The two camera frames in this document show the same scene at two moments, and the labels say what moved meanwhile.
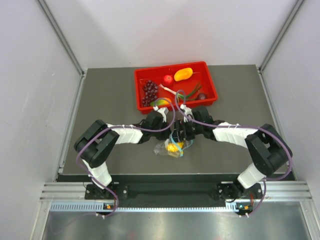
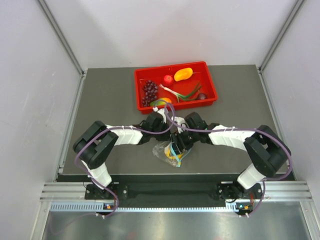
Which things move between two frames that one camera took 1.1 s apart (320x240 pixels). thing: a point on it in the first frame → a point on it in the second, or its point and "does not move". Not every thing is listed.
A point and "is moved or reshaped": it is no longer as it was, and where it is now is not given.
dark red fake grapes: (151, 90) does not move
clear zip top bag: (170, 147) is moved or reshaped
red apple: (168, 80) does not move
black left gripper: (165, 136) does not move
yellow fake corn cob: (183, 73) does not move
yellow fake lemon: (176, 147) is moved or reshaped
